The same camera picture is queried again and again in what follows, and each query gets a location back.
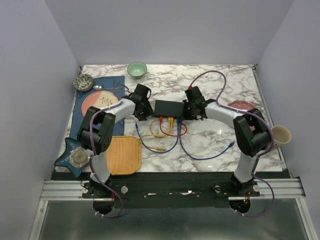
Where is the black network switch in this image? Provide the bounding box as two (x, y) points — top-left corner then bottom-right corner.
(154, 100), (184, 118)

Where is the red ethernet cable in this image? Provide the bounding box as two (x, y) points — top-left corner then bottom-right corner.
(158, 116), (188, 137)

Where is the blue ethernet cable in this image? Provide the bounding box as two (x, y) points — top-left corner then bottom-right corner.
(134, 122), (180, 153)
(176, 117), (236, 160)

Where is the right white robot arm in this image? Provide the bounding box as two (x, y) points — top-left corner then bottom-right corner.
(183, 86), (273, 196)

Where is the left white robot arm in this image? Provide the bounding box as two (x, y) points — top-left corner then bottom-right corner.
(77, 84), (154, 198)

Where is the blue placemat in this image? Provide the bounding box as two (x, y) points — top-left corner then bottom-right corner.
(69, 75), (125, 139)

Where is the green ceramic bowl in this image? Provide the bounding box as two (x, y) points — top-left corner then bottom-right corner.
(127, 61), (148, 78)

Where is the pink and cream plate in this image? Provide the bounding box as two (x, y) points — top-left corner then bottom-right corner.
(81, 90), (119, 116)

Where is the metal spoon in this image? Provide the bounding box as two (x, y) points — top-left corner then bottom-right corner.
(93, 85), (118, 91)

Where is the pink dotted plate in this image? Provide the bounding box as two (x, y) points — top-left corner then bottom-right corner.
(227, 100), (255, 111)

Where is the patterned small bowl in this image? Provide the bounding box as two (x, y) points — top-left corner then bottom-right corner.
(72, 74), (94, 92)

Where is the orange woven tray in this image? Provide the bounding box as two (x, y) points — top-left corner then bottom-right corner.
(106, 135), (141, 176)

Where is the cream printed mug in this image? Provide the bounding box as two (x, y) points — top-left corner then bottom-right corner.
(267, 125), (292, 151)

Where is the blue star-shaped dish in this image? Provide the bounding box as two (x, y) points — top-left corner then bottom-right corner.
(54, 137), (90, 178)

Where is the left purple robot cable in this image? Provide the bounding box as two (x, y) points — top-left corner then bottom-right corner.
(84, 84), (131, 219)

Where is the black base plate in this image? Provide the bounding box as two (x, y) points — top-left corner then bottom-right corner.
(82, 181), (261, 209)

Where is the aluminium mounting rail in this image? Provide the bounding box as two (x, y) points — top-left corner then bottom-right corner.
(40, 178), (306, 202)

